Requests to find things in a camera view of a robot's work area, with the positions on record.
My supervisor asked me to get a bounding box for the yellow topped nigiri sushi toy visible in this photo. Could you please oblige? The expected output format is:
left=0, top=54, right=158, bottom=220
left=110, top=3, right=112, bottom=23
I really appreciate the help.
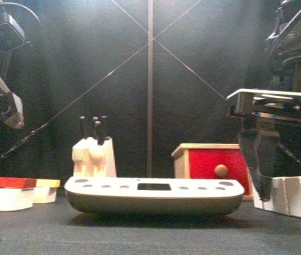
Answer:
left=32, top=178, right=63, bottom=205

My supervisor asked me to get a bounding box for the red topped nigiri sushi toy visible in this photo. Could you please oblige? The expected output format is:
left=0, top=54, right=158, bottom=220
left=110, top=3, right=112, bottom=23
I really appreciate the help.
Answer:
left=0, top=175, right=39, bottom=213

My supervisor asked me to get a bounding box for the red wooden drawer box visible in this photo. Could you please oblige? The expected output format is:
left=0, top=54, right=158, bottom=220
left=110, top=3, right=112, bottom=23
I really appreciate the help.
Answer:
left=170, top=142, right=253, bottom=202

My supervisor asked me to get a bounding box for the white printed carton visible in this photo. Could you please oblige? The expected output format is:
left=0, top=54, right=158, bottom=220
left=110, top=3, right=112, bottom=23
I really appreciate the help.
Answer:
left=250, top=175, right=301, bottom=222

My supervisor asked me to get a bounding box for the wooden knife block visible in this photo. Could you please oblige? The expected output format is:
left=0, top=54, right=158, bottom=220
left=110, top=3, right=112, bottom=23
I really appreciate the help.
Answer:
left=71, top=136, right=119, bottom=179

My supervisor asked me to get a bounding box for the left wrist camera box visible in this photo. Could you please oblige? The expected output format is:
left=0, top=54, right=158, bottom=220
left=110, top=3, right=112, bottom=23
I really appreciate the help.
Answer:
left=0, top=13, right=28, bottom=55

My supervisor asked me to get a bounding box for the black looped camera cable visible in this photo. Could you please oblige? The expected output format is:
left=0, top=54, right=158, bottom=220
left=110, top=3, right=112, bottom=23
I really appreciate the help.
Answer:
left=0, top=1, right=41, bottom=25

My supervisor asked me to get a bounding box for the vertical metal frame pole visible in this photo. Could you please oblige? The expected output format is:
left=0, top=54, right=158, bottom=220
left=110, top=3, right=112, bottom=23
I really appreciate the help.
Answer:
left=146, top=0, right=155, bottom=179

